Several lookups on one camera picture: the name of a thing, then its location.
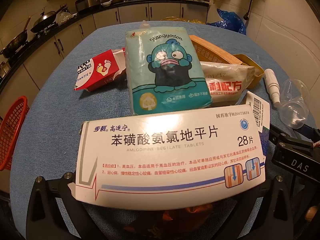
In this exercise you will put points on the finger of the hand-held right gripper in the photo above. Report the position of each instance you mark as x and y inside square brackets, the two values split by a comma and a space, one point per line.
[281, 135]
[310, 131]

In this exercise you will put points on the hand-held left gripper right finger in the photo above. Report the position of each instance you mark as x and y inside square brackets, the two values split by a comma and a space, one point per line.
[272, 192]

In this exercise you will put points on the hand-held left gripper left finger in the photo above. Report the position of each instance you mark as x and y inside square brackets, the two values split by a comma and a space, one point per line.
[62, 187]

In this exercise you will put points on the clear plastic cup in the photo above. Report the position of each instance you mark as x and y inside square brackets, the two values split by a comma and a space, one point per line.
[295, 102]

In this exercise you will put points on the white spray bottle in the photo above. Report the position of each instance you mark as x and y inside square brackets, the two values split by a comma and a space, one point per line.
[271, 82]

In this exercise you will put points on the yellow square lid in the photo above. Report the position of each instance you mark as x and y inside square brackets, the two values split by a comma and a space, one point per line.
[256, 77]

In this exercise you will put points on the red plastic basket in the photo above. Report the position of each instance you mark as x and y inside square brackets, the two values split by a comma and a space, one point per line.
[12, 130]

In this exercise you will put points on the white wrapper with red print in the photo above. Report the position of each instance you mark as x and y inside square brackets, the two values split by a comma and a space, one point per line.
[225, 80]

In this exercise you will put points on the red orange wrapper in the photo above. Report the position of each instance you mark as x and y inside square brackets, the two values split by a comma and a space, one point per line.
[185, 220]

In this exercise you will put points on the white medicine box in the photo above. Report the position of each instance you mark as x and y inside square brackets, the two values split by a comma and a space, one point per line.
[162, 155]

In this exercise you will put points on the tan cardboard box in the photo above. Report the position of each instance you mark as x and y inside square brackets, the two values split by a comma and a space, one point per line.
[212, 47]

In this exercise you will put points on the red and white carton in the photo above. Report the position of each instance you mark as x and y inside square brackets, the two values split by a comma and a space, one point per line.
[100, 72]

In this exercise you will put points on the teal tissue packet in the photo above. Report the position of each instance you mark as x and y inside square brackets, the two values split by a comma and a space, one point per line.
[165, 67]

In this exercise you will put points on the blue plastic bag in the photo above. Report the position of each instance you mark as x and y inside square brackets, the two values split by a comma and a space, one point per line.
[230, 21]

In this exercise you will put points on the yellow plastic bag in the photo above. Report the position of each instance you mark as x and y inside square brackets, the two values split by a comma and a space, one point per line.
[180, 20]

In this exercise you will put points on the clear plastic bag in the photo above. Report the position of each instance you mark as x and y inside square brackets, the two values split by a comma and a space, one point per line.
[63, 17]

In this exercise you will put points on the row of grey cabinet doors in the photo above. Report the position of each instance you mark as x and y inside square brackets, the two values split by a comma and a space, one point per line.
[105, 17]

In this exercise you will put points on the dark cooking pot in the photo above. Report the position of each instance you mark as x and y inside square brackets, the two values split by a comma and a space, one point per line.
[86, 3]

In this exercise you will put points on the small white bowl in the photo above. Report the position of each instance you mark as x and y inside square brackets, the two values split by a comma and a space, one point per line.
[106, 4]

